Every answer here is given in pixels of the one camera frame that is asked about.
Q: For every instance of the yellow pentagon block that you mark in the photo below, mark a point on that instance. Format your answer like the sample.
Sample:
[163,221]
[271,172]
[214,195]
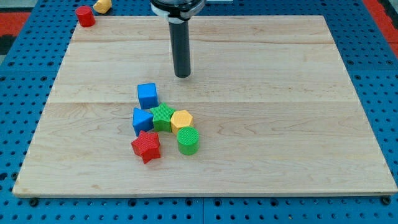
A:
[102,6]

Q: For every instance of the green star block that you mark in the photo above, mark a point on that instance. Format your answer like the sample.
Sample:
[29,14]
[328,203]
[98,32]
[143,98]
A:
[162,115]

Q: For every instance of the blue cube block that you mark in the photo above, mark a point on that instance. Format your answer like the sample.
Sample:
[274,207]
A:
[147,95]

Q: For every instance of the black cylindrical pointer rod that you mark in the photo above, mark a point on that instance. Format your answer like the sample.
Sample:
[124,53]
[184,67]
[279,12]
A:
[180,43]

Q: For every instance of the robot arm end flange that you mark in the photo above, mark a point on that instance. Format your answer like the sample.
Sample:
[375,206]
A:
[177,11]

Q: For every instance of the green cylinder block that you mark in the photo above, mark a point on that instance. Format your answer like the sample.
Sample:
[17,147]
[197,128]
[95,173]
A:
[188,140]

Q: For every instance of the yellow hexagon block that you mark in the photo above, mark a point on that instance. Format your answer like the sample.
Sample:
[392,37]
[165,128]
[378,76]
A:
[180,119]

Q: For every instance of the light wooden board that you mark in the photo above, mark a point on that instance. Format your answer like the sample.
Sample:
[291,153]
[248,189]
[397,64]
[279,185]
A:
[270,96]

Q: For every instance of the red cylinder block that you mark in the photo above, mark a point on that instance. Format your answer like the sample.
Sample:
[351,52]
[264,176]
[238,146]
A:
[85,16]

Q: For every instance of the red star block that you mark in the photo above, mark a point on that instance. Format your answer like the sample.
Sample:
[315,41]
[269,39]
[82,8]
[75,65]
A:
[147,146]

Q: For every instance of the blue triangle block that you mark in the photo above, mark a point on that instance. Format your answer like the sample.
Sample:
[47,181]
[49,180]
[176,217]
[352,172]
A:
[142,121]

